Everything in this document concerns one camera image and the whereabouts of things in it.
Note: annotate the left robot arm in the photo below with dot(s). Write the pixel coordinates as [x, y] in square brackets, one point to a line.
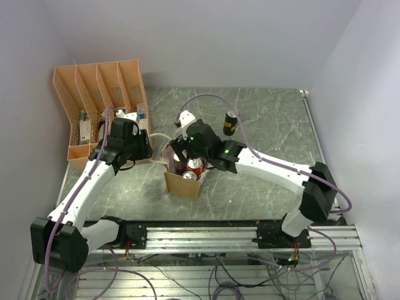
[61, 240]

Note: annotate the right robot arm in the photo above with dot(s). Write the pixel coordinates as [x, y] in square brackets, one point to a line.
[314, 184]

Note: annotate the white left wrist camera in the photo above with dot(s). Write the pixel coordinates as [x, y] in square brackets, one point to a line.
[134, 116]

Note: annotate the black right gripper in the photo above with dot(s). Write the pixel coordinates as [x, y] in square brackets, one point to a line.
[181, 143]

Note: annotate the black soda can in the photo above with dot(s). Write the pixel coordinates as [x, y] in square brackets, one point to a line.
[230, 122]

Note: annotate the aluminium mounting rail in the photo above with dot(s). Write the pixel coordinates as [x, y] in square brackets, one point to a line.
[239, 239]

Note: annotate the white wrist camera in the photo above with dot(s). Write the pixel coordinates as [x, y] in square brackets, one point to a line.
[184, 120]
[134, 116]

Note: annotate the watermelon print canvas bag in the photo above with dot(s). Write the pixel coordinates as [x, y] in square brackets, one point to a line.
[175, 184]

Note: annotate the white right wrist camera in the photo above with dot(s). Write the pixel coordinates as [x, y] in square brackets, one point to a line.
[184, 120]

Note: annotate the white medicine box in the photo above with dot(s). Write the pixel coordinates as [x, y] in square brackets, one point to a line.
[84, 132]

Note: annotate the red can front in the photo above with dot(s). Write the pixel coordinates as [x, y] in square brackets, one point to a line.
[190, 175]

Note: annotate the red tab soda can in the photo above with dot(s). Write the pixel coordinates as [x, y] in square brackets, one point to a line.
[179, 166]

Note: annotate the red can silver top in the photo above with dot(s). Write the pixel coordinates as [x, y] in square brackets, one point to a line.
[195, 165]

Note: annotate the orange plastic file organizer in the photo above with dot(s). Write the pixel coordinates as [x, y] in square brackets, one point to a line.
[87, 90]

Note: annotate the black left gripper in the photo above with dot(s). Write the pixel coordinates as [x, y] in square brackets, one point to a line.
[143, 139]

